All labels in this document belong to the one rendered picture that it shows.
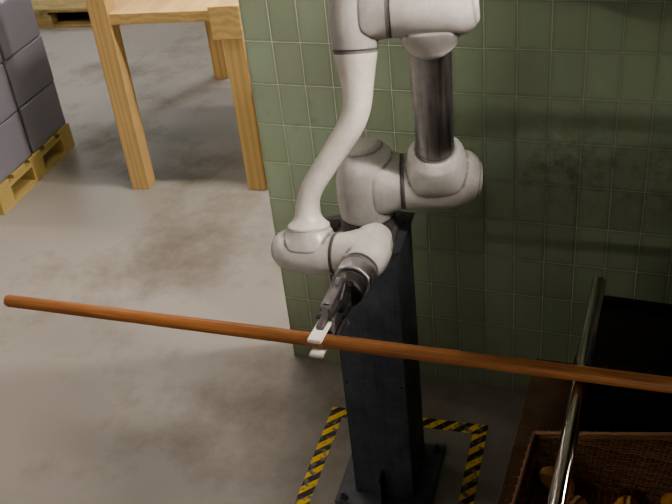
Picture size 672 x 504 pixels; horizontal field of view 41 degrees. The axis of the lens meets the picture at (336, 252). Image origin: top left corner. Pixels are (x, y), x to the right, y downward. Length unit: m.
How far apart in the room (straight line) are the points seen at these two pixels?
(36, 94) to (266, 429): 2.91
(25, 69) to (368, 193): 3.42
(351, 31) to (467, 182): 0.62
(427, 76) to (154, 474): 1.88
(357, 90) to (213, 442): 1.79
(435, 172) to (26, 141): 3.53
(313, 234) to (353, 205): 0.36
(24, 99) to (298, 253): 3.57
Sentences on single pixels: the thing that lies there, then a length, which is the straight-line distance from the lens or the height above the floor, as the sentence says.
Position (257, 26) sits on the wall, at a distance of 3.01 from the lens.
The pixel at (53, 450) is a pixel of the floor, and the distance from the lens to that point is 3.59.
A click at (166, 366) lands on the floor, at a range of 3.80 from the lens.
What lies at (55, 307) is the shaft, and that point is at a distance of 2.15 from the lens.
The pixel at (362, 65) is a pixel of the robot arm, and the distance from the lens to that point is 1.98.
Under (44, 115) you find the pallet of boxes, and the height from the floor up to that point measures 0.30.
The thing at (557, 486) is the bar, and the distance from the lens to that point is 1.57.
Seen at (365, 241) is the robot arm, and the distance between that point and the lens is 2.06.
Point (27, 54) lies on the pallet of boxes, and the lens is 5.54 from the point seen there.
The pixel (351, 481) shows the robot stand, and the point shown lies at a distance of 3.17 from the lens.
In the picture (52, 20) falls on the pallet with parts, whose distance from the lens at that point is 8.38.
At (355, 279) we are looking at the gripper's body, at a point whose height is 1.21.
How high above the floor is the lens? 2.33
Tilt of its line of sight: 33 degrees down
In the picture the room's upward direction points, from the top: 7 degrees counter-clockwise
